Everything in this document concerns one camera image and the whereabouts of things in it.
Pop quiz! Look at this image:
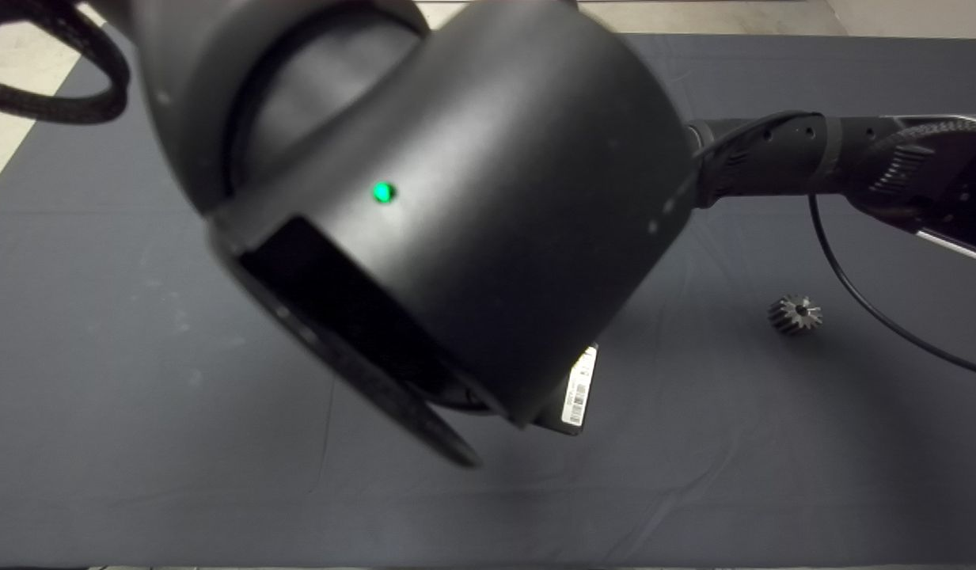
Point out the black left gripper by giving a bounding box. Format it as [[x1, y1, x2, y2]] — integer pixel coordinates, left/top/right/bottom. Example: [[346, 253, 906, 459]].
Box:
[[531, 342, 600, 437]]

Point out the larger steel gear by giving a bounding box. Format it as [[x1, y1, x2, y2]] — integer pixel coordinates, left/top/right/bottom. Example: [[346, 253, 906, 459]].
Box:
[[768, 294, 823, 336]]

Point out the dark grey table cloth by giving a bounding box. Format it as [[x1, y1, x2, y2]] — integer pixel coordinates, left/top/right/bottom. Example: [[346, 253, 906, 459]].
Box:
[[0, 32, 976, 568]]

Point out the thin black right camera cable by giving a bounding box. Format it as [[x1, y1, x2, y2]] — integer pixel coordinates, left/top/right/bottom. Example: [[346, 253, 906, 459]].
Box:
[[693, 111, 976, 379]]

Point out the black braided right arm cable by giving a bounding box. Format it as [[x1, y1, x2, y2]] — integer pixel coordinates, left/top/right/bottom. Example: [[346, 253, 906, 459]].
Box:
[[850, 119, 976, 232]]

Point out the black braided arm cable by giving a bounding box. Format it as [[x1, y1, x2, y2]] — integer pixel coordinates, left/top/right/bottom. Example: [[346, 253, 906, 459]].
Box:
[[0, 0, 132, 125], [850, 119, 976, 232]]

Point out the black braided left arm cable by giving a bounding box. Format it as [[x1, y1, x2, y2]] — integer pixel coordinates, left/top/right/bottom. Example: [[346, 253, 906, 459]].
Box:
[[0, 0, 132, 125]]

